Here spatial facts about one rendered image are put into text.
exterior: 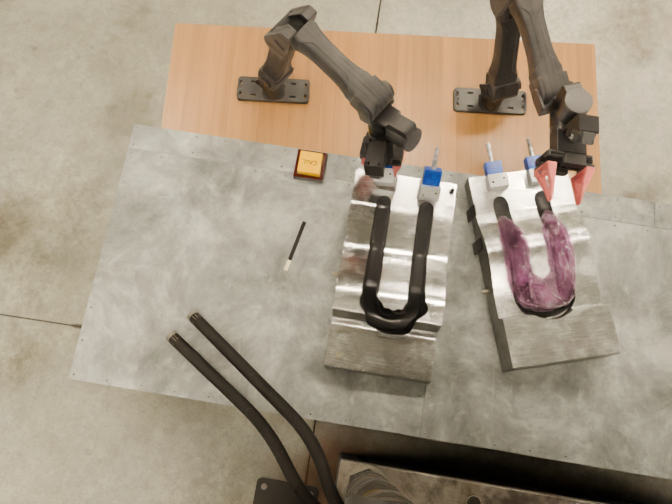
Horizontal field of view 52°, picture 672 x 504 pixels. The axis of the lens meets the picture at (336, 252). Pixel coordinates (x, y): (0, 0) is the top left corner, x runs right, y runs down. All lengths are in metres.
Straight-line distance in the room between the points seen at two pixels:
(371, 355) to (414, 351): 0.10
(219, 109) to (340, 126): 0.34
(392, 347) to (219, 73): 0.91
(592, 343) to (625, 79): 1.61
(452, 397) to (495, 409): 0.11
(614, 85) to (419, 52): 1.25
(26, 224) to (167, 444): 1.01
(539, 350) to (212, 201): 0.91
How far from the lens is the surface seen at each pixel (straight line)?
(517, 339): 1.68
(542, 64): 1.58
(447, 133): 1.92
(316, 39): 1.51
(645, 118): 3.07
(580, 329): 1.73
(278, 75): 1.77
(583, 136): 1.45
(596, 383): 1.84
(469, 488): 1.77
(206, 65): 2.03
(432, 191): 1.71
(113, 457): 2.64
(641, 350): 1.89
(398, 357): 1.68
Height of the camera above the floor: 2.52
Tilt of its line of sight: 75 degrees down
